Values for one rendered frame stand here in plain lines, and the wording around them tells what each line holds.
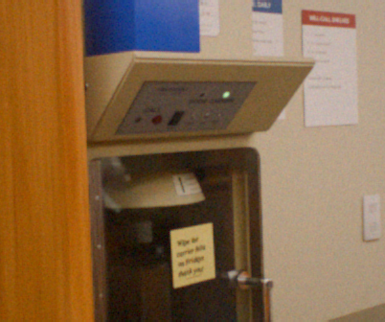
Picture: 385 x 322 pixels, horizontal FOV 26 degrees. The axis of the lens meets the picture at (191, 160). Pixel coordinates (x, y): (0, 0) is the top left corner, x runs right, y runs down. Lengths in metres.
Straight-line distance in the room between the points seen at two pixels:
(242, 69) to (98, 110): 0.20
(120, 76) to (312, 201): 1.14
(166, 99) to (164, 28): 0.09
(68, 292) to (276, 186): 1.06
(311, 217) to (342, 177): 0.15
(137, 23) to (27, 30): 0.12
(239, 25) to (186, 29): 0.23
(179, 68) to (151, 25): 0.06
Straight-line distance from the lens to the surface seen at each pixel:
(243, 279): 1.20
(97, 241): 1.03
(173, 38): 0.98
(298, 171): 1.97
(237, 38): 1.21
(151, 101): 1.00
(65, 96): 0.90
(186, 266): 1.12
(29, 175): 0.96
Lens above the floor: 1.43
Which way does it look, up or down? 3 degrees down
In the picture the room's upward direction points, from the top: 2 degrees counter-clockwise
